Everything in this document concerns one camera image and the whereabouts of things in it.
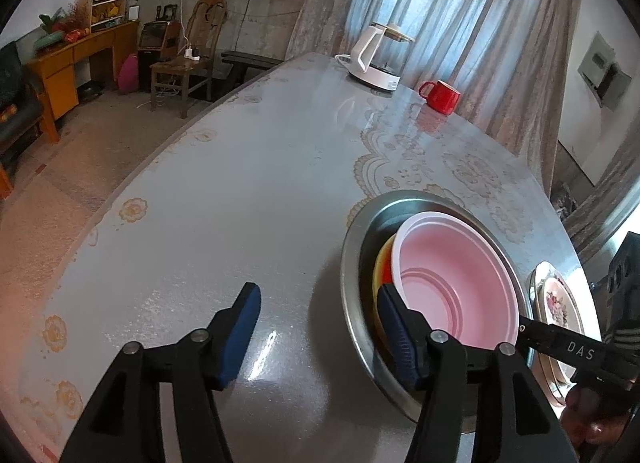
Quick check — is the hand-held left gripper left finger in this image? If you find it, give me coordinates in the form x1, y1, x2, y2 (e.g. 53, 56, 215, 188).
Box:
59, 282, 263, 463

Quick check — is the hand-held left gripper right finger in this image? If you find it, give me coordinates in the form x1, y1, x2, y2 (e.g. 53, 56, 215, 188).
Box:
376, 283, 581, 463

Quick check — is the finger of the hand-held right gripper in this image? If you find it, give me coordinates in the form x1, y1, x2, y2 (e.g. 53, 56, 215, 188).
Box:
517, 315, 616, 374

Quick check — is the small white floral plate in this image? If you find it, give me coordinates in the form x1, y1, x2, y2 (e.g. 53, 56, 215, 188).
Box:
537, 273, 585, 379

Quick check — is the white plate purple floral rim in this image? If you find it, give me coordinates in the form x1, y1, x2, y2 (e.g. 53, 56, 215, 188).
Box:
529, 261, 586, 406

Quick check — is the yellow bowl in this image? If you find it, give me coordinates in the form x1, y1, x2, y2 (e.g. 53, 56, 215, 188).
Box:
372, 235, 401, 344

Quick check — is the red bowl pink inside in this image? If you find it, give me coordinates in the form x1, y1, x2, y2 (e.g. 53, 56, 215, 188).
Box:
392, 212, 521, 349

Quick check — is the stainless steel bowl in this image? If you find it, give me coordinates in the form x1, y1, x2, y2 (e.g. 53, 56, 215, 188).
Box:
340, 190, 533, 434

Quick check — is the person's right hand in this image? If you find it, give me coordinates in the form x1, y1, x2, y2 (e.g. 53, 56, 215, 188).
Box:
562, 383, 633, 454

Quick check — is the pile of bags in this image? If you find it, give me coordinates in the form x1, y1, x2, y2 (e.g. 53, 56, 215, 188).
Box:
550, 182, 578, 219

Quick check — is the red mug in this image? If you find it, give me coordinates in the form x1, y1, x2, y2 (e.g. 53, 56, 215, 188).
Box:
419, 80, 462, 115

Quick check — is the white electric kettle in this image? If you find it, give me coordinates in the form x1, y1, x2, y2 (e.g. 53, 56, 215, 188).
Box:
335, 22, 416, 94

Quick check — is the black bench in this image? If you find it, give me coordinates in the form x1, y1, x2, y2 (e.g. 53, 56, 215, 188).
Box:
220, 50, 283, 70

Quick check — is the pink plastic object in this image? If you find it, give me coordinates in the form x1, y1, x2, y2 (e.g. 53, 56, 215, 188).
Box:
117, 53, 142, 92

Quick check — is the beige window curtain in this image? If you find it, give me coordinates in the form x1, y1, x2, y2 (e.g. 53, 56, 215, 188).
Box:
285, 0, 586, 194

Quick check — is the brown speaker cabinet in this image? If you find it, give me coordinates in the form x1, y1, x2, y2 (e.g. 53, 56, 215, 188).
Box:
137, 20, 183, 64

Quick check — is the brown wooden chair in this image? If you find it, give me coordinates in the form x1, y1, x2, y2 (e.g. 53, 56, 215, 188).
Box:
149, 0, 228, 120

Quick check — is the black wooden armchair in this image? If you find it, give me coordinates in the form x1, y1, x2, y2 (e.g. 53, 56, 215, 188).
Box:
0, 40, 47, 164

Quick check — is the orange wooden desk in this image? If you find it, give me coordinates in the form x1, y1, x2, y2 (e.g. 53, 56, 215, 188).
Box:
26, 20, 141, 145

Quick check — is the wooden desktop shelf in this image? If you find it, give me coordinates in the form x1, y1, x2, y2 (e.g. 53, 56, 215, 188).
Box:
77, 0, 132, 34

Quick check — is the potted green plant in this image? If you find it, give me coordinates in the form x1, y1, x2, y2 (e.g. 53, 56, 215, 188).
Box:
35, 8, 76, 49

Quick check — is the grey wall electrical box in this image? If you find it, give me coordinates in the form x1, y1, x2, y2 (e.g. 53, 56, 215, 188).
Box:
577, 30, 633, 110

